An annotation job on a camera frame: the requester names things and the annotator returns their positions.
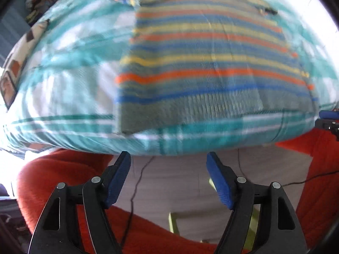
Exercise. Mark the teal plaid bedspread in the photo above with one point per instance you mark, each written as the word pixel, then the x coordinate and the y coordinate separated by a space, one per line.
pixel 66 92

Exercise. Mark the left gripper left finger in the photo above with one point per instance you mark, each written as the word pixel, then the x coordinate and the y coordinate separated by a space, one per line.
pixel 58 230

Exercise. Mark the green stool frame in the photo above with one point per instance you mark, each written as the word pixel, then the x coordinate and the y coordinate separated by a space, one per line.
pixel 202 218

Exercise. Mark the striped knit sweater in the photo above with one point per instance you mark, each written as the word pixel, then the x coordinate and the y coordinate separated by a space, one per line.
pixel 190 61

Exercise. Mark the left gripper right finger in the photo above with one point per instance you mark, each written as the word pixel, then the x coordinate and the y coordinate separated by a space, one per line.
pixel 278 229

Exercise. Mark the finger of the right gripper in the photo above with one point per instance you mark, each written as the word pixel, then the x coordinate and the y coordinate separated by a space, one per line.
pixel 328 120

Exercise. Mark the red trousers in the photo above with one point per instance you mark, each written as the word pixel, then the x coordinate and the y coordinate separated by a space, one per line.
pixel 317 210

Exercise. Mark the patterned cushion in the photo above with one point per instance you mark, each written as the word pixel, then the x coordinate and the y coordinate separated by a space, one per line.
pixel 16 60

